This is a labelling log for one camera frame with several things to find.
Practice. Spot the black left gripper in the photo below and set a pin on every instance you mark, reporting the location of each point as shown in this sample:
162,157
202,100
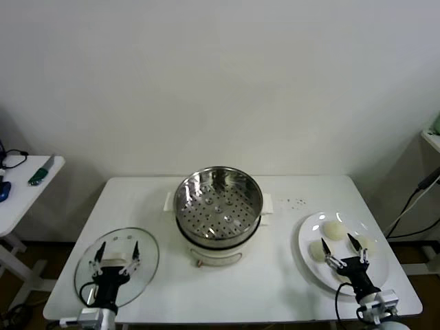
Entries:
108,285

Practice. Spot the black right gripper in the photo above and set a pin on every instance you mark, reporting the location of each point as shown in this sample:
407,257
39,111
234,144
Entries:
355,275

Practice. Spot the glass pot lid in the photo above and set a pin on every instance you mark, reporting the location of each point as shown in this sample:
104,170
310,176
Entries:
148,251

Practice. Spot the stainless steel steamer basket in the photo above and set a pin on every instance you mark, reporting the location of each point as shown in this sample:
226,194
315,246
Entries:
220,209

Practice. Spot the white round plate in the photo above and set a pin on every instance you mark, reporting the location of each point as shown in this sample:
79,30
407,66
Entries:
374,275

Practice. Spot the white electric cooking pot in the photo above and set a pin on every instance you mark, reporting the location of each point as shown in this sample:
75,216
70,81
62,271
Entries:
213,258

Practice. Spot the white side table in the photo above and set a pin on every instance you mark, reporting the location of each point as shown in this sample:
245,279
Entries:
20,192

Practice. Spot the blue handheld tool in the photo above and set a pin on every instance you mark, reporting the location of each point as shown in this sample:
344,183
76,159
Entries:
4,192

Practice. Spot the white shelf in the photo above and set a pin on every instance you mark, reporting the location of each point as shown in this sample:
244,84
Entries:
433,139

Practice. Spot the pale green object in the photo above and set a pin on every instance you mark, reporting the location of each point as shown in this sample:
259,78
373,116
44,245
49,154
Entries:
437,125

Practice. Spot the dark computer monitor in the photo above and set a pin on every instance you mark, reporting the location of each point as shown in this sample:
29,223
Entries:
1,148

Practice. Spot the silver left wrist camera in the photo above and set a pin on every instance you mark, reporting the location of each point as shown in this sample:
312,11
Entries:
90,316

